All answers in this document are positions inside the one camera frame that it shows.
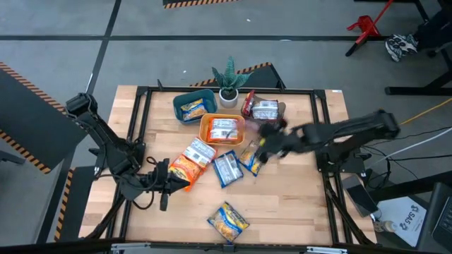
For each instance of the clear plastic bottle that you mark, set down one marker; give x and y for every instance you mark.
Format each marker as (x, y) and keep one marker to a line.
(386, 226)

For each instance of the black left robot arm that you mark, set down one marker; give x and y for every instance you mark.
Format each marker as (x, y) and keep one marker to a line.
(106, 141)

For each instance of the yellow-orange plastic bin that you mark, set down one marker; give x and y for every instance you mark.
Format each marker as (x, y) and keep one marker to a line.
(203, 132)

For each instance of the black smartphone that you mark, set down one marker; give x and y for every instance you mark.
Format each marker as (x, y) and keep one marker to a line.
(360, 197)

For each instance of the large black hazard-striped mat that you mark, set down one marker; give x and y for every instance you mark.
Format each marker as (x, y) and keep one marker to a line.
(31, 116)

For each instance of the black stand foot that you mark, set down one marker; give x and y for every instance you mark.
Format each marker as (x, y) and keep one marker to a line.
(10, 157)
(353, 49)

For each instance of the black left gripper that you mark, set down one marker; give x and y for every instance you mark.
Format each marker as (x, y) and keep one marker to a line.
(164, 181)

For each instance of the snake plant in white pot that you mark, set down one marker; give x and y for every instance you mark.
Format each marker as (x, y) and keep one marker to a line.
(229, 99)

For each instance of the narrow black hazard-striped mat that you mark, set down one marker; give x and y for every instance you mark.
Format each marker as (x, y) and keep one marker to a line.
(81, 197)

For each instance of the red metal stand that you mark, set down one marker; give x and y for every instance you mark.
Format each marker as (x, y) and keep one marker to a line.
(365, 26)

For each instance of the blue Maruchan noodle packet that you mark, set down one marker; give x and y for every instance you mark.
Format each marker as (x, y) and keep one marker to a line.
(194, 110)
(249, 160)
(227, 169)
(227, 221)

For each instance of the black desk frame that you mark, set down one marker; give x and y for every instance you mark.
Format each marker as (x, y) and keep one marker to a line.
(416, 90)

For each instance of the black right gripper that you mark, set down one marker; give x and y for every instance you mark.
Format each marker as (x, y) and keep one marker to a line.
(282, 139)

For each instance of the black desk leg bar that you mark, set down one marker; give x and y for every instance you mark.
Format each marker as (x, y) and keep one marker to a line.
(416, 183)

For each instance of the teal plastic bin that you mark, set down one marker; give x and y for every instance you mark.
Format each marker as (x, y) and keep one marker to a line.
(177, 104)

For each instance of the black hazard-striped floor mat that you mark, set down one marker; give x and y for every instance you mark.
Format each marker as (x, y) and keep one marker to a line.
(263, 77)
(176, 2)

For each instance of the silver camera mount bar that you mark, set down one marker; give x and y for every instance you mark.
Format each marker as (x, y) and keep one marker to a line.
(123, 247)

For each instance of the person's leg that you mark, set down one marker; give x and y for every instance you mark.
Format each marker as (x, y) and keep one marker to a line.
(436, 30)

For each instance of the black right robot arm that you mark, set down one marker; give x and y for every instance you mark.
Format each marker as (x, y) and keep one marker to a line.
(353, 127)

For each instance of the person's shoe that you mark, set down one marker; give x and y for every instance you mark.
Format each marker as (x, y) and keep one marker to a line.
(400, 47)

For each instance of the grey-brown plastic bin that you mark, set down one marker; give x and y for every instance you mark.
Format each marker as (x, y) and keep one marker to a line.
(283, 107)

